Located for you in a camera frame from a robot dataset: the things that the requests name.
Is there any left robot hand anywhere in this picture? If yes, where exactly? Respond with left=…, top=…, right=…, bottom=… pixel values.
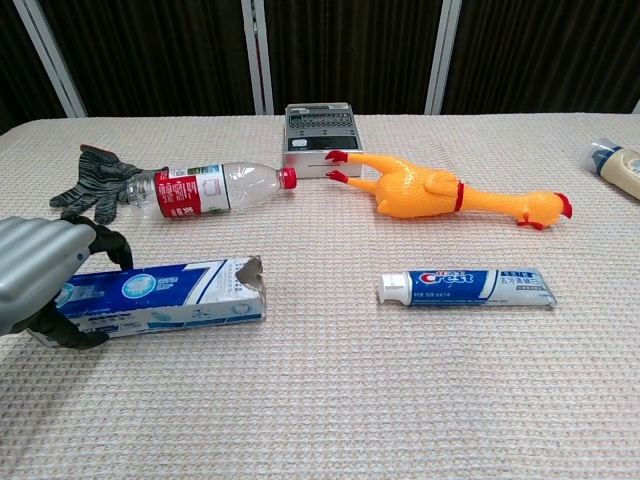
left=0, top=213, right=135, bottom=351

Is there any blue white toothpaste box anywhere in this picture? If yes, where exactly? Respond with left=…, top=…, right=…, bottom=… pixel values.
left=27, top=255, right=267, bottom=349

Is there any blue white toothpaste tube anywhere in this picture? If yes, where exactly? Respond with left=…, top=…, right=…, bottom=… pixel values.
left=376, top=268, right=558, bottom=309

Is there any silver boxed electronic device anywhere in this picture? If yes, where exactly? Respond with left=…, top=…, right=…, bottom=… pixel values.
left=283, top=102, right=364, bottom=180

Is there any grey knit work glove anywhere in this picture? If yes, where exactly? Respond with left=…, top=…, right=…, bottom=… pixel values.
left=49, top=144, right=169, bottom=225

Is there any clear red-label plastic bottle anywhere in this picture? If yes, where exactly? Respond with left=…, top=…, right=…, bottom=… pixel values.
left=124, top=162, right=299, bottom=221

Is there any beige woven tablecloth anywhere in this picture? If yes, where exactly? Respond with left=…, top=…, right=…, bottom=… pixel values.
left=0, top=112, right=640, bottom=480

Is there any yellow rubber chicken toy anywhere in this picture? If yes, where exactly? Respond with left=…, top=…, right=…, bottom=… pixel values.
left=324, top=149, right=574, bottom=231

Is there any beige blue-cap squeeze bottle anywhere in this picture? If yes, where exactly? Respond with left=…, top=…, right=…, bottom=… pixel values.
left=583, top=138, right=640, bottom=202

